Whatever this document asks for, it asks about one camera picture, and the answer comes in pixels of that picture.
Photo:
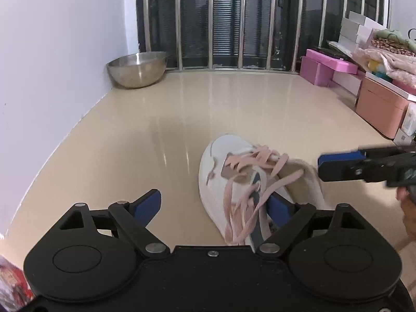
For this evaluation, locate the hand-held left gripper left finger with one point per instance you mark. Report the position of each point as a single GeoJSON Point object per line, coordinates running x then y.
{"type": "Point", "coordinates": [149, 205]}

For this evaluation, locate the person's right hand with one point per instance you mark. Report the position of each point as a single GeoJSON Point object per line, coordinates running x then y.
{"type": "Point", "coordinates": [410, 208]}

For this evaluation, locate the red printed bag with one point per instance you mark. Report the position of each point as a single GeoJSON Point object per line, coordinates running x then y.
{"type": "Point", "coordinates": [13, 282]}

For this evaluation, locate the steel bowl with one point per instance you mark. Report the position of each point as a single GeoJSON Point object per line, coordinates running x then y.
{"type": "Point", "coordinates": [136, 70]}

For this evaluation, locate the magenta pink box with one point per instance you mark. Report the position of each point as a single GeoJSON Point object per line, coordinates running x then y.
{"type": "Point", "coordinates": [315, 70]}

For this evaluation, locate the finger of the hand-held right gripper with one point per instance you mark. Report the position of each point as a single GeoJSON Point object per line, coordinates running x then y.
{"type": "Point", "coordinates": [341, 157]}
{"type": "Point", "coordinates": [341, 172]}

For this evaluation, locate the flat white box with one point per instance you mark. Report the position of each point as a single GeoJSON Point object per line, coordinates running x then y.
{"type": "Point", "coordinates": [347, 83]}

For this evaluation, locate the steel bar railing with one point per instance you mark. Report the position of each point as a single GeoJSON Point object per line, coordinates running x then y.
{"type": "Point", "coordinates": [240, 22]}

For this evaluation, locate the salmon pink box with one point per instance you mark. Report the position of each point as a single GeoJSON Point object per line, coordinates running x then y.
{"type": "Point", "coordinates": [380, 110]}

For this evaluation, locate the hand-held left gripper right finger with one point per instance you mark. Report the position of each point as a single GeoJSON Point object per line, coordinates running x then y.
{"type": "Point", "coordinates": [280, 208]}

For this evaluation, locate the white sneaker shoe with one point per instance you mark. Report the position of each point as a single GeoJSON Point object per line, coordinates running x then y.
{"type": "Point", "coordinates": [214, 182]}

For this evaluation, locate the dark glass sliding door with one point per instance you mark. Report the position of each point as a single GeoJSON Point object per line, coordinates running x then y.
{"type": "Point", "coordinates": [227, 16]}

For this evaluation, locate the pink shoelace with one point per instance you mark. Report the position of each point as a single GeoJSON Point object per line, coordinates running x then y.
{"type": "Point", "coordinates": [240, 161]}

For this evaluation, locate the pile of folded cloths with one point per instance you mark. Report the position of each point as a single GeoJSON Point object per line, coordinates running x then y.
{"type": "Point", "coordinates": [390, 58]}

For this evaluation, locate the small white printed boxes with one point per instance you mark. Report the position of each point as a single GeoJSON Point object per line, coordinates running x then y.
{"type": "Point", "coordinates": [406, 123]}

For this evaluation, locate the stack of white boxes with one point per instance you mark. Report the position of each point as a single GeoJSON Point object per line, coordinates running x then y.
{"type": "Point", "coordinates": [357, 29]}

